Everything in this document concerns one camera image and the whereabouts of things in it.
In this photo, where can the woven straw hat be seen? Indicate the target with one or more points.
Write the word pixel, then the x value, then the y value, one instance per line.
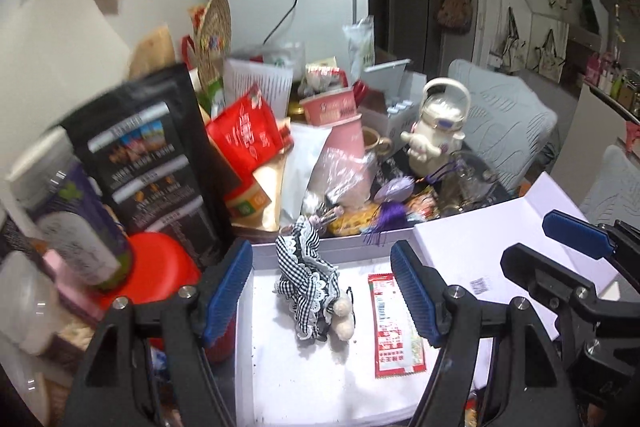
pixel 215 22

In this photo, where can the row of cosmetic bottles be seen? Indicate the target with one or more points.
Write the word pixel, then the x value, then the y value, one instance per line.
pixel 610 77

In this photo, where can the clear plastic bag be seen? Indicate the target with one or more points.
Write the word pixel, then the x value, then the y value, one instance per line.
pixel 335 177

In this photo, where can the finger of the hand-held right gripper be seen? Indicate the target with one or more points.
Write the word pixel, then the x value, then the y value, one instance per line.
pixel 530 264
pixel 575 232

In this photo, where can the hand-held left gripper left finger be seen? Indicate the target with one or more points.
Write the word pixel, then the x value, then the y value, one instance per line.
pixel 227 292

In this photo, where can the tall pink cup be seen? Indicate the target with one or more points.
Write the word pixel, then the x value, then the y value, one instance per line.
pixel 345 147

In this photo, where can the brown mug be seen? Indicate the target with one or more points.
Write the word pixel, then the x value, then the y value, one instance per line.
pixel 372 142

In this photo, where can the clear plastic cup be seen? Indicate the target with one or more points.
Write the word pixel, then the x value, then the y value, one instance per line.
pixel 282 57

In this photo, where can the white mini fridge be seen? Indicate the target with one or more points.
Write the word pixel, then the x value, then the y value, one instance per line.
pixel 320 2

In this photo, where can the red orange box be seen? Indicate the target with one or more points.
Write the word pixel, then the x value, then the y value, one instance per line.
pixel 245 202

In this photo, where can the colourful candy packet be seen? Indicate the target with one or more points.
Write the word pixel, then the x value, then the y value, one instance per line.
pixel 422 204

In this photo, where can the white paper pouch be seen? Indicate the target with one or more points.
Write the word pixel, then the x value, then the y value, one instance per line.
pixel 300 157

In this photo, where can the green white pouch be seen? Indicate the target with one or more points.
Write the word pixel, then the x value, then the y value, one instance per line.
pixel 361 47

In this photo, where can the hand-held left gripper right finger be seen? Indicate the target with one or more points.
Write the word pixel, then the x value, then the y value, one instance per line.
pixel 415 292

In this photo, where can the black snack bag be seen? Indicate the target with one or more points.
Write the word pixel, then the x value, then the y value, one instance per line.
pixel 145 147

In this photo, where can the white cardboard box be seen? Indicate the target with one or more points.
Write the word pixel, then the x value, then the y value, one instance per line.
pixel 395 127

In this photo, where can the purple sachet with tassel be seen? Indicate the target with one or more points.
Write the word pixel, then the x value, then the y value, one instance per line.
pixel 392 189

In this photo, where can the grey quilted cushion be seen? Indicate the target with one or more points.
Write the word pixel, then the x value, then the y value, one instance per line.
pixel 505 117
pixel 615 187

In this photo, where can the dark wooden door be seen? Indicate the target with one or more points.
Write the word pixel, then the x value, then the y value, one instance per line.
pixel 400 7

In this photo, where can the checkered scrunchie with plush balls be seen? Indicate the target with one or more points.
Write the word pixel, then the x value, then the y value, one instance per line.
pixel 300 287

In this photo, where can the lavender gift box base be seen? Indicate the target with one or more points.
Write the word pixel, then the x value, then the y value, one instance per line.
pixel 280 382

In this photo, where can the brown paper bag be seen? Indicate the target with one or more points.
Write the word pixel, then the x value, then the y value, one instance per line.
pixel 152 52

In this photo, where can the printed tote bag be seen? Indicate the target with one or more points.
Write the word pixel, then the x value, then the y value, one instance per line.
pixel 550 57
pixel 510 42

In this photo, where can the red sachet packet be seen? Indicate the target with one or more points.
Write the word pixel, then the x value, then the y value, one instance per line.
pixel 395 327

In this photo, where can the gold foil bag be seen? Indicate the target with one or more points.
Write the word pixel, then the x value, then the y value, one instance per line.
pixel 265 207

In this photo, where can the glass cup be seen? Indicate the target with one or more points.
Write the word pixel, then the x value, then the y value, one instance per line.
pixel 465 187

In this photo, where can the red canister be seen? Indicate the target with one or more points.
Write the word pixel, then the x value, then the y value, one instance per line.
pixel 160 262

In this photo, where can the purple label jar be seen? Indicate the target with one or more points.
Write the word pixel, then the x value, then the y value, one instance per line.
pixel 75 217

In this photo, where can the yellow patterned packet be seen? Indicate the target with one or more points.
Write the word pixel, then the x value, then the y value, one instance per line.
pixel 350 222

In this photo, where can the pink red paper cup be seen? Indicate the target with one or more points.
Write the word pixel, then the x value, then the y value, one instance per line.
pixel 330 107

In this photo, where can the white cartoon water bottle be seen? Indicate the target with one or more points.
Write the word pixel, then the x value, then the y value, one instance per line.
pixel 435 127

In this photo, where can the white foam board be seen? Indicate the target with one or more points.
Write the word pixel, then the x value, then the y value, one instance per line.
pixel 55 47

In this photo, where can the white slotted container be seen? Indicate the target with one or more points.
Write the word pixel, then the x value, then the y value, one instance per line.
pixel 270 82

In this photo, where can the red snack bag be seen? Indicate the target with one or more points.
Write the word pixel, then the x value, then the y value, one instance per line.
pixel 245 132

